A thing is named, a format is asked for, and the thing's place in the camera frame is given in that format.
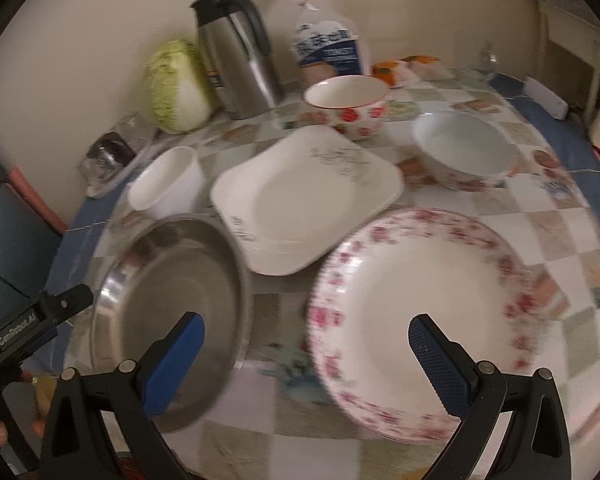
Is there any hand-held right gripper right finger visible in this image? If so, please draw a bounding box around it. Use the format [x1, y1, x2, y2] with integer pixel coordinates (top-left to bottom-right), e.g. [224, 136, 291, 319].
[407, 314, 573, 480]

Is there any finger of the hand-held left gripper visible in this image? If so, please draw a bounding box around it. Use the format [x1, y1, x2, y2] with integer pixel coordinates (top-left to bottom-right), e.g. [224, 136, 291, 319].
[37, 284, 94, 328]

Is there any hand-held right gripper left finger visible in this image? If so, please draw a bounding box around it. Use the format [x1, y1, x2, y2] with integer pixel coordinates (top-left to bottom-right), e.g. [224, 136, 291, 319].
[40, 311, 207, 480]

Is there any pink floral round plate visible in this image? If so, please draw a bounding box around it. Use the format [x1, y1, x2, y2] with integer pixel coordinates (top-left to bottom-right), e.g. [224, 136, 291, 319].
[305, 206, 556, 443]

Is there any plain white bowl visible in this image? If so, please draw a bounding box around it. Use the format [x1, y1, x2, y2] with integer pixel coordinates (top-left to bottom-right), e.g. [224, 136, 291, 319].
[127, 146, 206, 221]

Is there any red-rimmed strawberry print bowl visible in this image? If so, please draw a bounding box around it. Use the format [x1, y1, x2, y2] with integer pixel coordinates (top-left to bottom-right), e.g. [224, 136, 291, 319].
[302, 75, 391, 140]

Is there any dark blue chair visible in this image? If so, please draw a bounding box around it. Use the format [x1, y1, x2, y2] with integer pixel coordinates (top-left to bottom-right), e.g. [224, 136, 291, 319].
[0, 135, 67, 331]

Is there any clear glass container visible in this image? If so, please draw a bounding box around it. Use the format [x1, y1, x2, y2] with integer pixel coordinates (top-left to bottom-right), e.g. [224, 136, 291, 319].
[80, 112, 163, 198]

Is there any checkered printed tablecloth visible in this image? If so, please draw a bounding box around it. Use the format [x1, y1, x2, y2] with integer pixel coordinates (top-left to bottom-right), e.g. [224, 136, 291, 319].
[45, 62, 600, 480]

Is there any white square plate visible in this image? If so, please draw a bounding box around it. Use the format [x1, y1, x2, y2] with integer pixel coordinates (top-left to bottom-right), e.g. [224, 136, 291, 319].
[210, 125, 406, 277]

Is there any white bowl with patterned outside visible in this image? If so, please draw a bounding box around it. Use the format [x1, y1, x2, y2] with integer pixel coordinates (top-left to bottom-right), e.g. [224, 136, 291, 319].
[411, 111, 520, 192]

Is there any napa cabbage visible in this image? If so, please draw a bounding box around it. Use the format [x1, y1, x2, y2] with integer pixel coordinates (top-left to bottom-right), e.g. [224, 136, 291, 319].
[145, 37, 216, 135]

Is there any white plastic device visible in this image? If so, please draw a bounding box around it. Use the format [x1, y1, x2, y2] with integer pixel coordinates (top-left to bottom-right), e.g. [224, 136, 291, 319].
[522, 76, 570, 121]

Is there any stainless steel thermos jug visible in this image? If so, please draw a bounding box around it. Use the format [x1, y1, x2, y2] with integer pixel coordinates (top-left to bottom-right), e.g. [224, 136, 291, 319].
[190, 0, 287, 121]

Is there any orange snack packet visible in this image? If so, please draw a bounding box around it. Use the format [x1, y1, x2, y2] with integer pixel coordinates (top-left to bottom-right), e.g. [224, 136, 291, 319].
[372, 60, 407, 86]
[402, 54, 453, 81]

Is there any clear glass mug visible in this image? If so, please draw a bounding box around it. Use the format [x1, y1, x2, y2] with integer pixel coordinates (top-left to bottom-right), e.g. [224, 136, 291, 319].
[467, 42, 501, 78]

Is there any blue and white bread bag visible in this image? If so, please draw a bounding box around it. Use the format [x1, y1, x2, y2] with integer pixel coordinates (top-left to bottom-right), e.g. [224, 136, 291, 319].
[266, 0, 373, 90]

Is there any white wooden furniture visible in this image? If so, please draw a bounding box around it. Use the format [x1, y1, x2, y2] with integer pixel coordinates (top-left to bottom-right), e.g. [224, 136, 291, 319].
[537, 0, 600, 151]

